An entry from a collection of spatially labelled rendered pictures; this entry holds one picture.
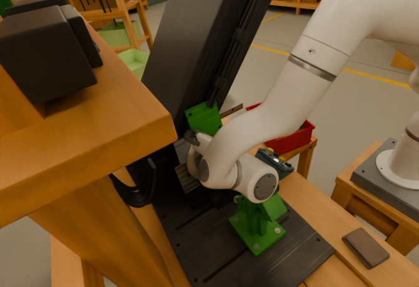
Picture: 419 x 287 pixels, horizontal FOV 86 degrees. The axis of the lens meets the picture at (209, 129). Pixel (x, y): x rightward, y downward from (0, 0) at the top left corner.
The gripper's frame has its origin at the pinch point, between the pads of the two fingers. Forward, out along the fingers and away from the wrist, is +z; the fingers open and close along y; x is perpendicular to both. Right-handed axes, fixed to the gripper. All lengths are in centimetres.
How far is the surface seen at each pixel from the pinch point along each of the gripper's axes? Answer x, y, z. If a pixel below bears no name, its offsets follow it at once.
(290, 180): 2.6, -42.4, -7.4
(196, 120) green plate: -5.3, 2.1, 2.7
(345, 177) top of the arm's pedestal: -7, -63, -16
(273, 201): 5.0, -12.0, -26.2
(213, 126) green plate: -5.4, -4.9, 2.7
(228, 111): -12.8, -16.6, 14.6
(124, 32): -59, 4, 273
